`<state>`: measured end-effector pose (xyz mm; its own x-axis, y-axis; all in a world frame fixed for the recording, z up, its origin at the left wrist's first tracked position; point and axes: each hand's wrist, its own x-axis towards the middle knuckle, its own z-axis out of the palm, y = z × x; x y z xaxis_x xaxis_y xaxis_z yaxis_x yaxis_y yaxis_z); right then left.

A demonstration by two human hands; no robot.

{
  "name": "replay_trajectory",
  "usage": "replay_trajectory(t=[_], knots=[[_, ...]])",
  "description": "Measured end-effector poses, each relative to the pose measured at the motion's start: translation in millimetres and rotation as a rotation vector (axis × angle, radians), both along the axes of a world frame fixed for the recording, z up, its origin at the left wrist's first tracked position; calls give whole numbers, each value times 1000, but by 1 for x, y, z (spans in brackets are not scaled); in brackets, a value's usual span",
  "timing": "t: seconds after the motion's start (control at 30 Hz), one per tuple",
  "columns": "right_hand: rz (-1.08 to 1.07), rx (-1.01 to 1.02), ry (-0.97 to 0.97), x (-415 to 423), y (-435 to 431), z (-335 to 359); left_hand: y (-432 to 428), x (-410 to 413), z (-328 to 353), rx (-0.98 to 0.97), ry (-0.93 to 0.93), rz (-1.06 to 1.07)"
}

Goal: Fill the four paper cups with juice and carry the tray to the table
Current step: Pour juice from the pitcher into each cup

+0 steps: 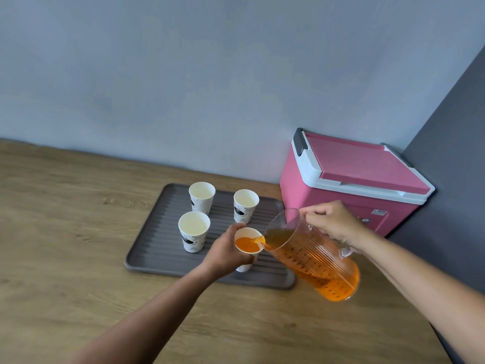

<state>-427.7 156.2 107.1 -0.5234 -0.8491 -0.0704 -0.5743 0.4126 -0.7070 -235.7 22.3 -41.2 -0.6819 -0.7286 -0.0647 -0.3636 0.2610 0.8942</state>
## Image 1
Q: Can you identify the person's left forearm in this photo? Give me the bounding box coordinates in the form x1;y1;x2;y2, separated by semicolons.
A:
66;261;216;364

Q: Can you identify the person's right forearm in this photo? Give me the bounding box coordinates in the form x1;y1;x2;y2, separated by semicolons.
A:
354;231;485;364

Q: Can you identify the pink cooler box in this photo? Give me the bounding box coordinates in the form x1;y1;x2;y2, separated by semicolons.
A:
280;128;436;238

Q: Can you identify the clear ribbed plastic pitcher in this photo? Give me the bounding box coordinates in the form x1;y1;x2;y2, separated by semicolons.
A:
261;208;360;302

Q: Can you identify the orange juice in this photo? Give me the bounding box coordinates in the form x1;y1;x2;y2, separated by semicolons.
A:
235;229;360;302

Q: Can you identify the grey ribbed plastic tray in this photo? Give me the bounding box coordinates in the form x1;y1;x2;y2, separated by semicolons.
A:
125;183;296;289

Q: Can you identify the white paper cup with juice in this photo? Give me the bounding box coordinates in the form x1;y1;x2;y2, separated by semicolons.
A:
234;227;266;273

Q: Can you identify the white printed paper cup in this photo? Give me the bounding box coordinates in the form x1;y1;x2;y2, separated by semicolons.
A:
189;182;216;216
178;211;211;254
233;189;260;224

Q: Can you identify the person's right hand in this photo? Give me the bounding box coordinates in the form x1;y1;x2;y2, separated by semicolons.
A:
299;200;367;253

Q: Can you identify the person's left hand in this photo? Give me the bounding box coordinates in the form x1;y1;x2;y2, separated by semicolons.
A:
201;223;258;280

